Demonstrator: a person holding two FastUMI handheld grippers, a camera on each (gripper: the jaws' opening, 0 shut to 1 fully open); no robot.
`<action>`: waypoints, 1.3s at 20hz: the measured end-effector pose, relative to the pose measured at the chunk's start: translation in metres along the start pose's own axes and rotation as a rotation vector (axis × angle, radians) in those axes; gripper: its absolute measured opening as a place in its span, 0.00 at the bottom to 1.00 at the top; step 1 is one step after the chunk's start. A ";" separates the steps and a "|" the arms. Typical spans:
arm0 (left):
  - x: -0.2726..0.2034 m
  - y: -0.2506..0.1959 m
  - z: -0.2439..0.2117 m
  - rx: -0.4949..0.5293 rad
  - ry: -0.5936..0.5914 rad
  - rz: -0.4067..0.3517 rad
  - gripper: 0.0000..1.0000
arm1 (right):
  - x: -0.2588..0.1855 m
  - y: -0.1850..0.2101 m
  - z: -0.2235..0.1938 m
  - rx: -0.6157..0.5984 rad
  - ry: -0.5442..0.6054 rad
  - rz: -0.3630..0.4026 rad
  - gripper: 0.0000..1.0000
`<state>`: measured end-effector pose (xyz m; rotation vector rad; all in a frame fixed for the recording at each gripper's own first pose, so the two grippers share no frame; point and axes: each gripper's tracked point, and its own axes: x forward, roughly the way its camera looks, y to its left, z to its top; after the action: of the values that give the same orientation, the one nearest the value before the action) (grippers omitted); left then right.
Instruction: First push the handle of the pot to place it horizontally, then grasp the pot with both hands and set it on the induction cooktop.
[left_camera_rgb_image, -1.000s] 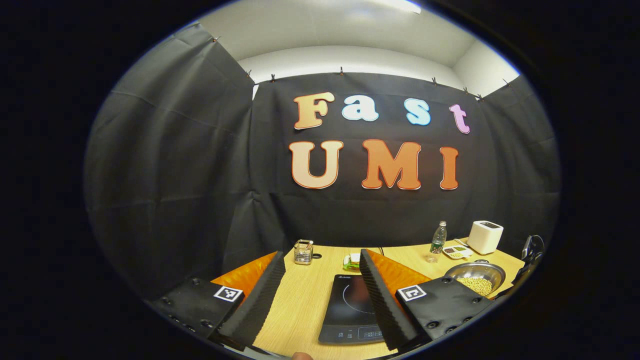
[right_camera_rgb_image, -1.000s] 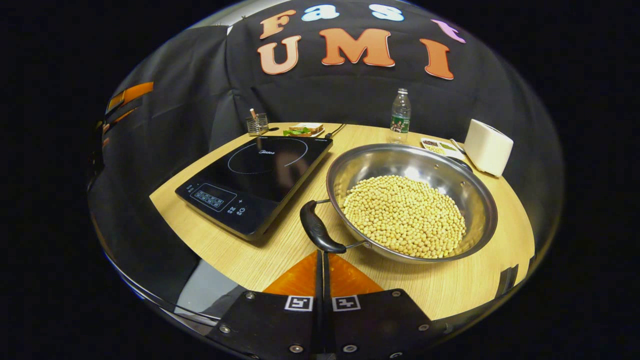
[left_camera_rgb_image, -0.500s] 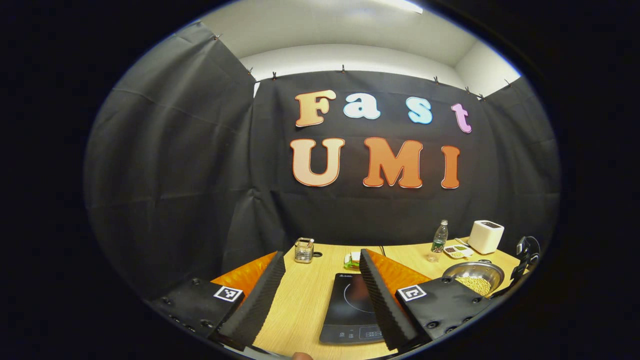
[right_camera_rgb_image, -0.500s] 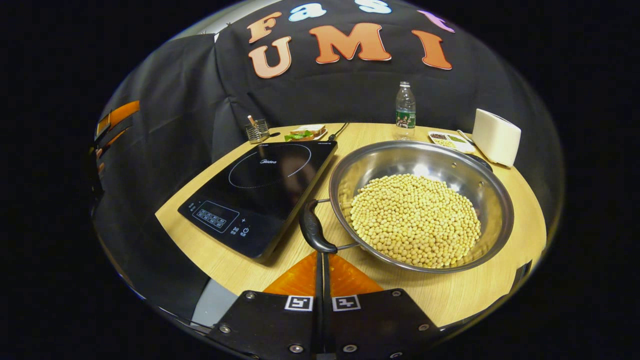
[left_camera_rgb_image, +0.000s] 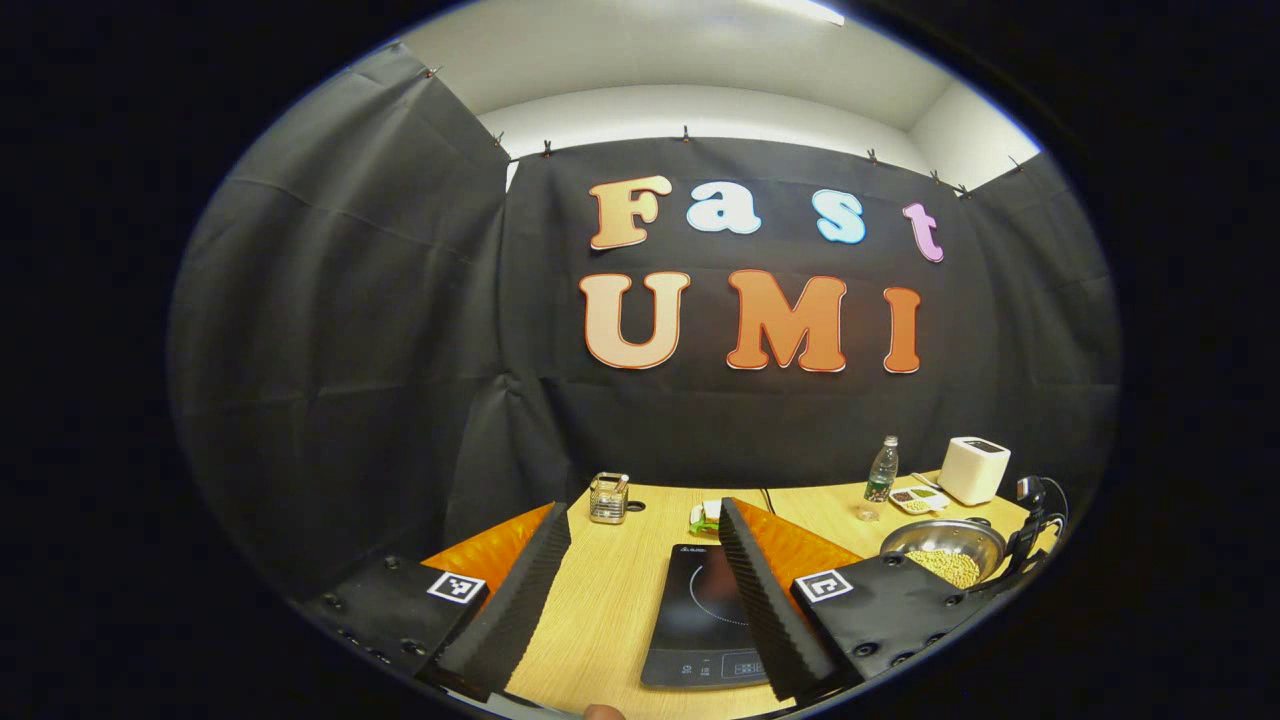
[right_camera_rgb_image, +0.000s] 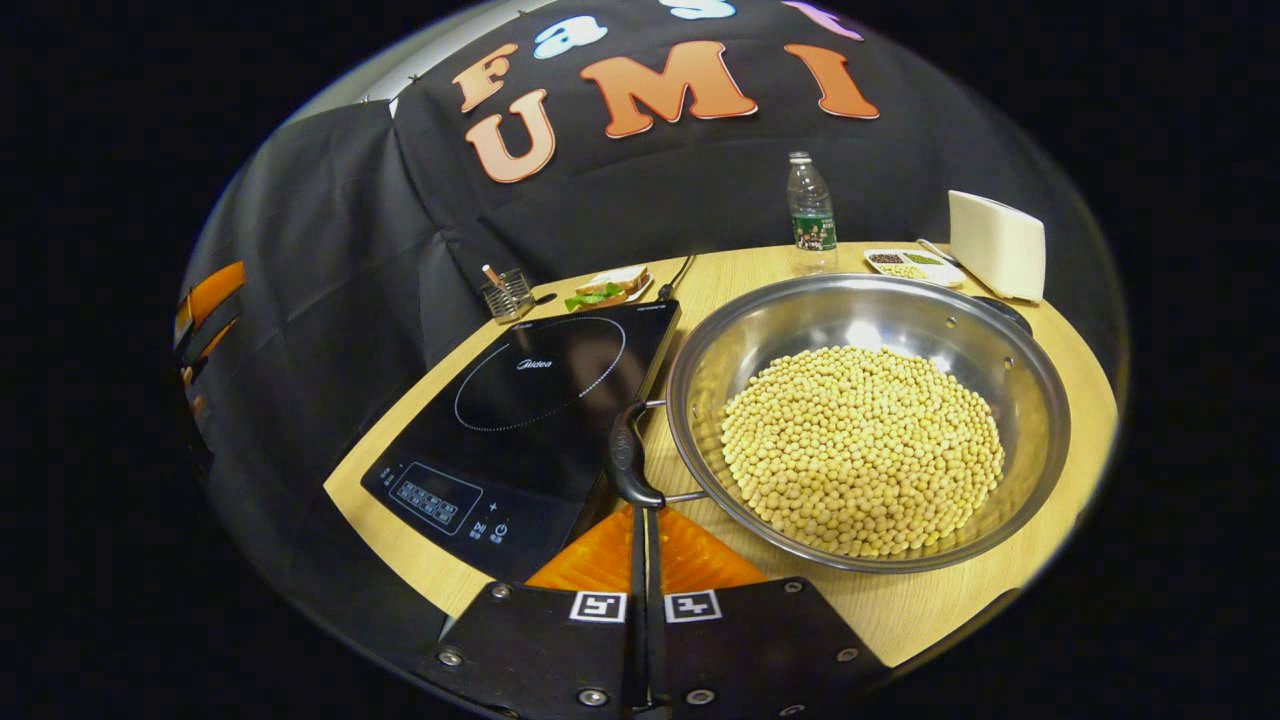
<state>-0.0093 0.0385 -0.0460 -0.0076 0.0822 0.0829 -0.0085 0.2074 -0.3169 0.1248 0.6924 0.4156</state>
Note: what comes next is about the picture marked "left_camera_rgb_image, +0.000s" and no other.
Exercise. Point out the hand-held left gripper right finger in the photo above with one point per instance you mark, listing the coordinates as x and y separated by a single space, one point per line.
775 620

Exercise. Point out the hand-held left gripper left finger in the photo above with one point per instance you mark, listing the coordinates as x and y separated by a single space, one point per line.
500 620

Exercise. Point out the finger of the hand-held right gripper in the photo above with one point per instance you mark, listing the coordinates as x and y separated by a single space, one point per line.
1022 548

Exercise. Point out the black induction cooktop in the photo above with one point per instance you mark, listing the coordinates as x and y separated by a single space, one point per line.
700 610

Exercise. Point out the pile of yellow soybeans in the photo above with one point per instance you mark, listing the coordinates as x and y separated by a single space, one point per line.
948 568

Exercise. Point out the white toaster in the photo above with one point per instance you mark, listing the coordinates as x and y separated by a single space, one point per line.
972 472

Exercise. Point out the white divided seasoning dish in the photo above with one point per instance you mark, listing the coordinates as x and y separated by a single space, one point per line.
918 500

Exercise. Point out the small white plate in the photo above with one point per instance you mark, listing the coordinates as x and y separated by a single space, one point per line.
697 522

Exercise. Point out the clear plastic water bottle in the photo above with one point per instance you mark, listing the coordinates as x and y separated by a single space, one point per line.
881 475

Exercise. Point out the black backdrop cloth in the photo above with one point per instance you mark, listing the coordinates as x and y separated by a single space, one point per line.
400 330

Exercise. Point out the row of metal cloth clips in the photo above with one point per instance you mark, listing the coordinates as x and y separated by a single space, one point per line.
547 148

